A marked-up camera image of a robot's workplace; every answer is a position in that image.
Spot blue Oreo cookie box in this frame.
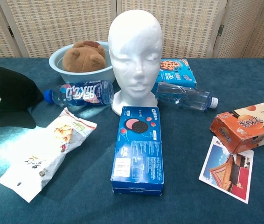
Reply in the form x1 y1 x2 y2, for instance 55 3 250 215
110 106 164 195

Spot woven bamboo folding screen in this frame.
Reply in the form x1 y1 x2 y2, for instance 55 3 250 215
0 0 264 59

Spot brown plush capybara toy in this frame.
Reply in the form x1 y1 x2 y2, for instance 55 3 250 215
62 41 106 72

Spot black baseball cap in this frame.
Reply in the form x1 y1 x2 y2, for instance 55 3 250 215
0 65 45 129

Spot orange biscuit box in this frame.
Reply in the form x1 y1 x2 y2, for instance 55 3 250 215
210 98 264 154

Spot red palace postcard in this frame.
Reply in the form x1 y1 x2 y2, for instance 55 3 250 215
198 136 255 205

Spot blue label drink bottle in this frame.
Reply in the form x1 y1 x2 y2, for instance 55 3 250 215
43 80 115 107

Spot light blue plastic basin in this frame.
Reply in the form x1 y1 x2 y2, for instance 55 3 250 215
49 41 113 84

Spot clear water bottle white cap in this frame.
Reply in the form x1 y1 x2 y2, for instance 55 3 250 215
154 81 218 113

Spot blue chocolate chip cookie box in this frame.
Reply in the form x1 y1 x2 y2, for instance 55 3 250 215
156 58 197 90

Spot white snack bag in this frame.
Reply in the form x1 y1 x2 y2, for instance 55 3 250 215
0 107 97 203

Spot white foam mannequin head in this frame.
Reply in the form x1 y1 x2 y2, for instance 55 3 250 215
108 9 163 116

